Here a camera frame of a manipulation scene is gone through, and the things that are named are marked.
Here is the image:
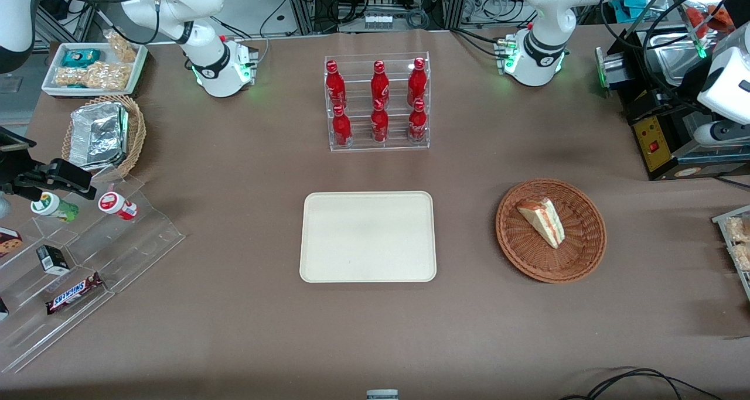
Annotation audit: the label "black cable at left arm base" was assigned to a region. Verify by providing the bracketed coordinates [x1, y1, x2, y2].
[450, 28, 506, 56]

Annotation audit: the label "Snickers chocolate bar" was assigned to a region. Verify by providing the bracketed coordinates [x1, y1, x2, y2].
[46, 272, 104, 315]

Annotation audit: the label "beige plastic tray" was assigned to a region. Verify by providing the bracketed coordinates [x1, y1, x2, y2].
[299, 191, 437, 283]

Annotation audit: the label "silver foil packet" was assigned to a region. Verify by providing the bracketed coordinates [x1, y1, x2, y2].
[69, 102, 129, 171]

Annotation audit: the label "red white-capped bottle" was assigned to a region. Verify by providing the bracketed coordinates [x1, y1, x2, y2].
[98, 192, 138, 221]

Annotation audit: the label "clear acrylic bottle rack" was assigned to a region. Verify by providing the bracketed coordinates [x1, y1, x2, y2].
[324, 52, 431, 152]

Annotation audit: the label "metal cylinder with green light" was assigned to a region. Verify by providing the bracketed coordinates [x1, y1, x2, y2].
[595, 47, 637, 99]

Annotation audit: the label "green white-capped bottle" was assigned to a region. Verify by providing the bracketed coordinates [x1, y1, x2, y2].
[30, 192, 80, 223]

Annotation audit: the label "black sealing machine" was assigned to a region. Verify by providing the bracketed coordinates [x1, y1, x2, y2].
[606, 25, 750, 182]

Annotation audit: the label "large clear peanut snack bag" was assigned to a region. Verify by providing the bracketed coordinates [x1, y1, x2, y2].
[55, 61, 133, 91]

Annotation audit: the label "small clear peanut snack bag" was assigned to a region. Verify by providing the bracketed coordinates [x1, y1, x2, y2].
[104, 29, 139, 63]

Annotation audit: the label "white rectangular snack tray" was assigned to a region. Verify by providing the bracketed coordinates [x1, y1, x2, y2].
[41, 42, 149, 98]

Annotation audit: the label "black floor cable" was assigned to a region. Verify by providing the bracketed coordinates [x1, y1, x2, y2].
[560, 368, 724, 400]

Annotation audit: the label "light tan wicker basket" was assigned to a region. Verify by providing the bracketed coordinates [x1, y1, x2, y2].
[62, 94, 146, 182]

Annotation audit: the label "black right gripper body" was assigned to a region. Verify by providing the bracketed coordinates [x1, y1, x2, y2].
[0, 128, 37, 199]

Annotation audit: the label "red snack packets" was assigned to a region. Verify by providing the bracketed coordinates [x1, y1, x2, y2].
[683, 2, 736, 36]

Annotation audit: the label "grey tray with snacks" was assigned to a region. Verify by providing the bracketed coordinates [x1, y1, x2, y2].
[712, 206, 750, 301]

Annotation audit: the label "metal machine tray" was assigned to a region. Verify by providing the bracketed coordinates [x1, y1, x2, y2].
[636, 28, 714, 73]

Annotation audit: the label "red cola bottle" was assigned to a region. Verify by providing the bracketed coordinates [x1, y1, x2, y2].
[325, 60, 347, 110]
[332, 105, 353, 148]
[408, 98, 428, 143]
[407, 57, 428, 105]
[370, 99, 390, 144]
[370, 60, 391, 105]

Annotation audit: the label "triangular wrapped sandwich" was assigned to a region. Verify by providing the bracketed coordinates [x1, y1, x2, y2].
[516, 198, 566, 249]

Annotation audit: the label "small black barcode box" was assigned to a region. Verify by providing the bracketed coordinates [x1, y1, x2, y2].
[36, 245, 71, 276]

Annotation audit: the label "pale rice snack bar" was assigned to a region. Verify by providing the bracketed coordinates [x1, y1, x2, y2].
[729, 243, 750, 272]
[725, 217, 750, 243]

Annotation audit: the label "brown cookie box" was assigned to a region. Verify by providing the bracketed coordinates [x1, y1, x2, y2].
[0, 227, 24, 258]

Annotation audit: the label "brown round wicker basket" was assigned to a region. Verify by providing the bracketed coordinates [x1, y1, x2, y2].
[496, 179, 607, 284]

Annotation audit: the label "teal snack packet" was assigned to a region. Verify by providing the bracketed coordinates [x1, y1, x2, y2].
[62, 49, 101, 68]

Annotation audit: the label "clear acrylic stepped display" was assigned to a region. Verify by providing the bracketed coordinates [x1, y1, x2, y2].
[0, 175, 186, 374]

